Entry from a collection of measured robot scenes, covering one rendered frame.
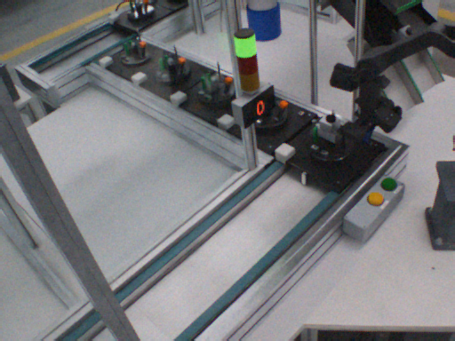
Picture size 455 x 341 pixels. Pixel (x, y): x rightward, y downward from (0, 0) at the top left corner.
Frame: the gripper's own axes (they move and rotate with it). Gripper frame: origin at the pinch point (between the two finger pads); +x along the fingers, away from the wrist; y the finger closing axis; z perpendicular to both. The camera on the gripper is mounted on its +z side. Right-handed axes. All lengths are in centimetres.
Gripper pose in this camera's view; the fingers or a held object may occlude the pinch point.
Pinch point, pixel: (366, 132)
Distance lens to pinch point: 134.6
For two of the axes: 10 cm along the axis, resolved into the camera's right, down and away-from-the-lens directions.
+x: 1.3, 7.2, 6.8
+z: 7.0, 4.2, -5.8
